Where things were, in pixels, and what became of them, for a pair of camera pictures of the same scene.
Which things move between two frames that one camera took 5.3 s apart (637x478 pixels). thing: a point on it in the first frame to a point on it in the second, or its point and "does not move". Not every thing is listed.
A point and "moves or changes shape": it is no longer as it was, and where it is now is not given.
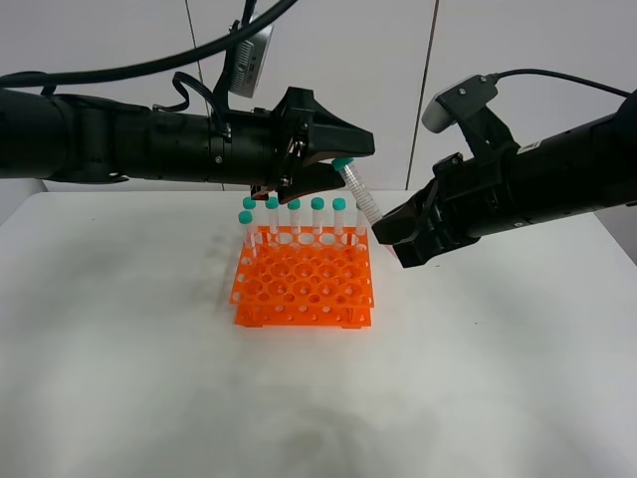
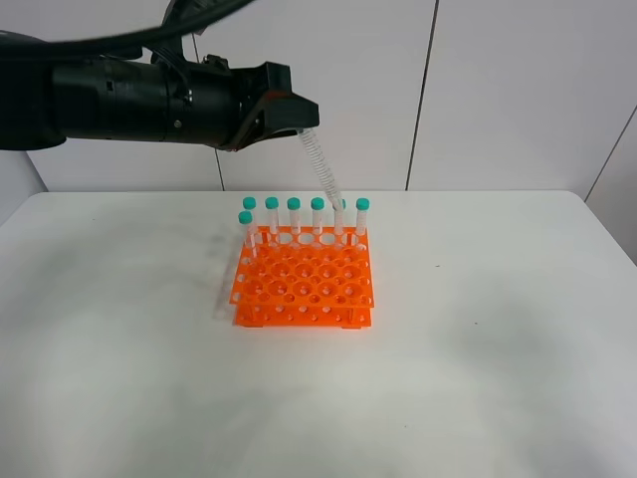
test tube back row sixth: [361, 225] does not move
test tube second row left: [245, 218] does not move
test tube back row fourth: [318, 204] does not move
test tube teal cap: [349, 170] moves or changes shape
